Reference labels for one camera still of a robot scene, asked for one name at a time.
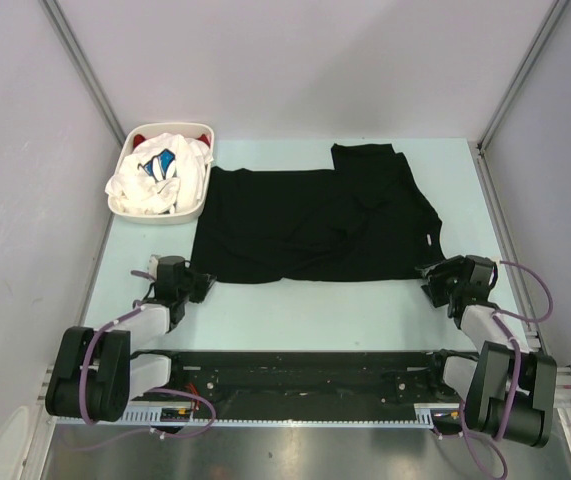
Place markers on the white t shirt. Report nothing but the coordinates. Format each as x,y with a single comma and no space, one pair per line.
161,180

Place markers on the red t shirt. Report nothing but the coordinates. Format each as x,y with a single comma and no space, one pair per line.
165,139

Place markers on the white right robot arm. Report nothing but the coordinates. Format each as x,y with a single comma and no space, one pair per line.
507,389

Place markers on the right aluminium frame post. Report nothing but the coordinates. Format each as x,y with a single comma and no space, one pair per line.
525,67

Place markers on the aluminium frame post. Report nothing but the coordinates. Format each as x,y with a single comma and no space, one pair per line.
525,67
81,63

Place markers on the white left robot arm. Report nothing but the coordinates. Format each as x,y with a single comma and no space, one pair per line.
98,371

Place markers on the left aluminium frame post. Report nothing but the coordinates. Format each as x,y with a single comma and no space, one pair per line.
81,63

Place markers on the white plastic laundry basket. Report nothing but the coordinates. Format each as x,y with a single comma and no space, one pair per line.
153,129

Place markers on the slotted white cable duct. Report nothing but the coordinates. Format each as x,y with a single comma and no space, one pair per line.
381,416

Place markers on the black t shirt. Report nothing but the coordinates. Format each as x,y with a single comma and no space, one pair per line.
364,219

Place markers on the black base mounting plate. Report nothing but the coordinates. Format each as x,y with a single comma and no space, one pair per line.
330,379

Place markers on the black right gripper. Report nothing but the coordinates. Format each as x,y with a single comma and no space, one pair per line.
432,290

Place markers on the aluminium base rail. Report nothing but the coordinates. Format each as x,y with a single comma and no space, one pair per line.
562,390

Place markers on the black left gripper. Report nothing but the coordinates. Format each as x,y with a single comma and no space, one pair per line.
203,283

